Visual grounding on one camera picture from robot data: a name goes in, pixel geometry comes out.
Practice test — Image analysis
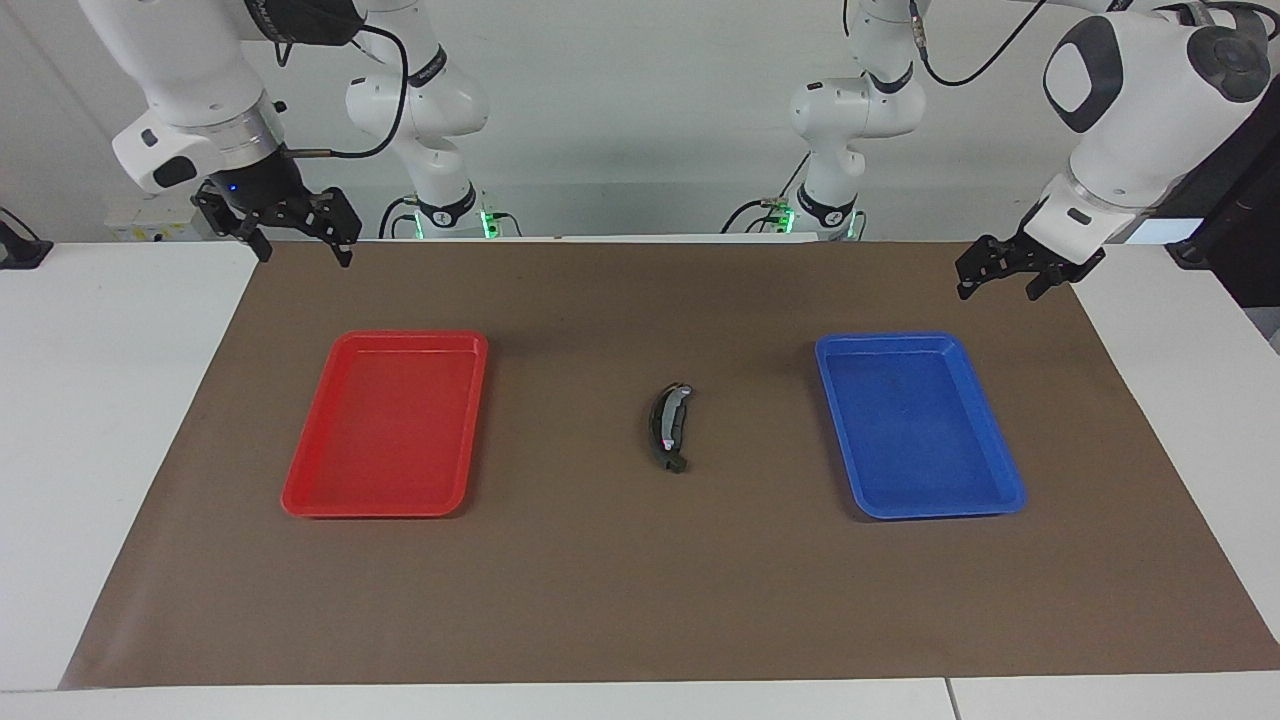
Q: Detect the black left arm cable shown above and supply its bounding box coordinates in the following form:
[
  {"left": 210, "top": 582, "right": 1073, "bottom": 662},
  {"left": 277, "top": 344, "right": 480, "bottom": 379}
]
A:
[{"left": 905, "top": 0, "right": 1053, "bottom": 90}]

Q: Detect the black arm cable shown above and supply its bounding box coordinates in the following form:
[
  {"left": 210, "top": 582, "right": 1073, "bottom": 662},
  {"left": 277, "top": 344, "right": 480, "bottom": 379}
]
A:
[
  {"left": 274, "top": 20, "right": 412, "bottom": 161},
  {"left": 905, "top": 0, "right": 1053, "bottom": 90}
]

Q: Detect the black clamp stand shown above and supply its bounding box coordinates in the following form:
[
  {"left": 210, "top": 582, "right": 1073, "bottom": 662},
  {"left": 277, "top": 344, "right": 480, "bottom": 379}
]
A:
[{"left": 0, "top": 206, "right": 53, "bottom": 270}]

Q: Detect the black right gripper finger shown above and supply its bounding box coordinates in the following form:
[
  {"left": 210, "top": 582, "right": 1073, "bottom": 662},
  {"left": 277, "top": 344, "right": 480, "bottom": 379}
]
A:
[
  {"left": 193, "top": 185, "right": 273, "bottom": 263},
  {"left": 300, "top": 187, "right": 363, "bottom": 268}
]

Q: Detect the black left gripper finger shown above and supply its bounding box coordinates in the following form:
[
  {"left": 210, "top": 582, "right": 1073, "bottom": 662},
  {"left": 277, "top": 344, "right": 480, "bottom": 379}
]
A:
[
  {"left": 1027, "top": 250, "right": 1106, "bottom": 301},
  {"left": 955, "top": 237, "right": 1013, "bottom": 301}
]

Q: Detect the red plastic tray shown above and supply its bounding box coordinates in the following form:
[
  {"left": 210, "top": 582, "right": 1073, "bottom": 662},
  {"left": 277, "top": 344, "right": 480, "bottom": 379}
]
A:
[{"left": 280, "top": 330, "right": 491, "bottom": 520}]

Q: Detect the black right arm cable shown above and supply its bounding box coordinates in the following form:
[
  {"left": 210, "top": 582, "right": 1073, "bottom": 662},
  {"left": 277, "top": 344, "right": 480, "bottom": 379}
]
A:
[{"left": 274, "top": 20, "right": 412, "bottom": 161}]

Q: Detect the white socket box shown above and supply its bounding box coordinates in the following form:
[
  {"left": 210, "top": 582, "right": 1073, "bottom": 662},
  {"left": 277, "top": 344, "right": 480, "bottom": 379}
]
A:
[{"left": 104, "top": 194, "right": 204, "bottom": 242}]

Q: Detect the brown table mat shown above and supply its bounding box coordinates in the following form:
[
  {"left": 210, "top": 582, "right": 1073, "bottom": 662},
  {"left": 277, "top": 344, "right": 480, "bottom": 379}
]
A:
[{"left": 58, "top": 238, "right": 1280, "bottom": 691}]

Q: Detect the curved metal brake shoe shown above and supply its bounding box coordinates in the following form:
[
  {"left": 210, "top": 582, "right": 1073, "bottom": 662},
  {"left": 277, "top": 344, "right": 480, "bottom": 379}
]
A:
[{"left": 650, "top": 381, "right": 697, "bottom": 453}]

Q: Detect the blue plastic tray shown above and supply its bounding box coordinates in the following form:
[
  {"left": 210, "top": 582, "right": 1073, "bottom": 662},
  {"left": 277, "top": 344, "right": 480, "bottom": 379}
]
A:
[{"left": 814, "top": 331, "right": 1029, "bottom": 521}]

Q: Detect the black base cable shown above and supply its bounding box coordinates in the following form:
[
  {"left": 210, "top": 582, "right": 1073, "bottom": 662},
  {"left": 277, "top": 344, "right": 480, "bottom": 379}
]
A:
[
  {"left": 721, "top": 196, "right": 793, "bottom": 236},
  {"left": 377, "top": 194, "right": 423, "bottom": 240}
]

